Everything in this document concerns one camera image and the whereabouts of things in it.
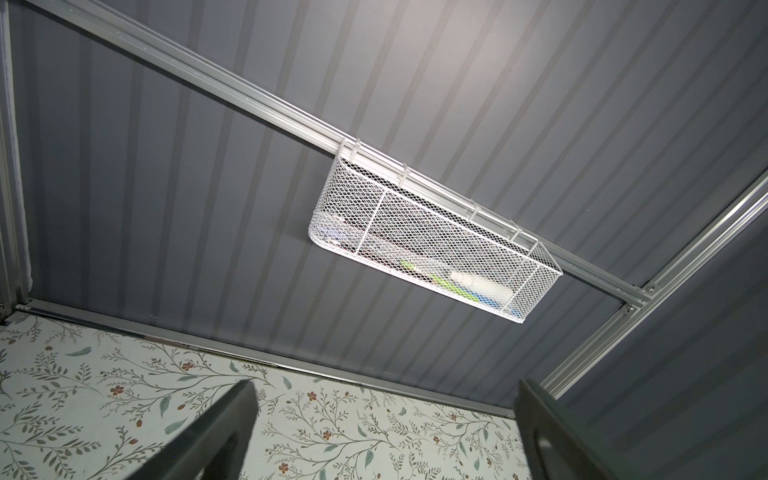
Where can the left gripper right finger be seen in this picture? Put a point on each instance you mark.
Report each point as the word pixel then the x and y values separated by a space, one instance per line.
pixel 555 445

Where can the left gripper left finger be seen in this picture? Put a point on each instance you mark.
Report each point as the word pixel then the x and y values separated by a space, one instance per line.
pixel 214 446

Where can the white bottle in basket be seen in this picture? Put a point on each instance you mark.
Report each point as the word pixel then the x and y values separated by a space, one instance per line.
pixel 482 286

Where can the white wire mesh basket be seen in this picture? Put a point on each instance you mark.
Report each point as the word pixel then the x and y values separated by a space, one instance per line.
pixel 380 223

